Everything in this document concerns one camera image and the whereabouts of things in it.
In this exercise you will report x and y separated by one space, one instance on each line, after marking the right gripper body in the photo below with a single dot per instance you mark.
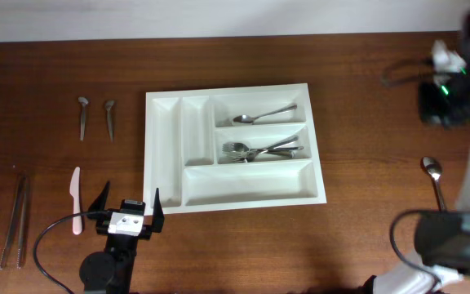
452 109

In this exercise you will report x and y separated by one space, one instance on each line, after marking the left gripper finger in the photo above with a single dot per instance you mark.
98 205
158 217

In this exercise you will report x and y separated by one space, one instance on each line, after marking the steel tongs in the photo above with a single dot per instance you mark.
17 225

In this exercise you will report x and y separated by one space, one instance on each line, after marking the steel fork dark handle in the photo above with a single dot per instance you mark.
239 147

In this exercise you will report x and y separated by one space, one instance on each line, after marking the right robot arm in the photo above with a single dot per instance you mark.
432 245

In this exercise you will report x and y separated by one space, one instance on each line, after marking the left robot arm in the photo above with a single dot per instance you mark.
110 270

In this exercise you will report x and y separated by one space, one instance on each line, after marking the pink plastic knife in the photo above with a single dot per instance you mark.
74 191

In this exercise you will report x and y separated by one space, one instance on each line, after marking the white plastic cutlery tray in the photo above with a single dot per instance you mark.
184 135

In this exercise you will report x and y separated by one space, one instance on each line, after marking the small steel spoon right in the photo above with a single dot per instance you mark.
108 107

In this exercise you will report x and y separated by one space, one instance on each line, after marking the small steel spoon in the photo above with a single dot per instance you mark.
84 103
108 107

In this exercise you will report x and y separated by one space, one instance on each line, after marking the small steel spoon left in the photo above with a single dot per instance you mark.
84 103

